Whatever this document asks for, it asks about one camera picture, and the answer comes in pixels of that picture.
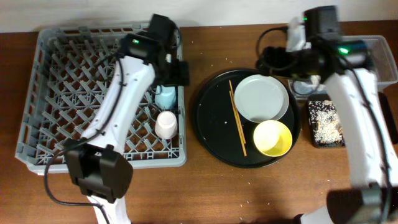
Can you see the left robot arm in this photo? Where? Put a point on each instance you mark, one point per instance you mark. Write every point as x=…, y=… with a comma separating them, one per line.
x=95, y=162

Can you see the black rectangular tray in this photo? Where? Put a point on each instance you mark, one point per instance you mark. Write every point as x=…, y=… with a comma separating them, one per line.
x=391, y=126

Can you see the light blue plastic cup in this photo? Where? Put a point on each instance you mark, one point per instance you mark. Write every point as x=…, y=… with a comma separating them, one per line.
x=165, y=97

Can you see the white round plate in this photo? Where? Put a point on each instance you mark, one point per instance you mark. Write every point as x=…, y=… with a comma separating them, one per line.
x=259, y=98

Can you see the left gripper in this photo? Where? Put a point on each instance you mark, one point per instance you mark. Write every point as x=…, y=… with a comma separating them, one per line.
x=178, y=73

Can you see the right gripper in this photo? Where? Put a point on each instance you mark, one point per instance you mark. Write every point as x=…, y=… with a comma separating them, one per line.
x=267, y=56

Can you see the white paper cup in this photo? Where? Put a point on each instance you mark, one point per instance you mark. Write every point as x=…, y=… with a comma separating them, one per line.
x=166, y=125

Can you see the food scraps pile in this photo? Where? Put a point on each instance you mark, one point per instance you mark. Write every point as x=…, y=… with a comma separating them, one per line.
x=327, y=130

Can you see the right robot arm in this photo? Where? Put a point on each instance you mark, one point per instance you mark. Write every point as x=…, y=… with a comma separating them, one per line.
x=315, y=46

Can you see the grey dishwasher rack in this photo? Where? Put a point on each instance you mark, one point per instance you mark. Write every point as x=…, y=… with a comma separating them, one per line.
x=69, y=79

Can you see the wooden chopstick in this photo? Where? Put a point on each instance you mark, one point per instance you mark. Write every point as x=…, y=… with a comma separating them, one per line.
x=238, y=125
x=231, y=88

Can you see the clear plastic waste bin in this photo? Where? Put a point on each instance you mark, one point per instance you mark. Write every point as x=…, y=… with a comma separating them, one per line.
x=383, y=63

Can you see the yellow bowl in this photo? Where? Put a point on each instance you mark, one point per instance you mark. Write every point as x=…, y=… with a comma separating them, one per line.
x=272, y=138

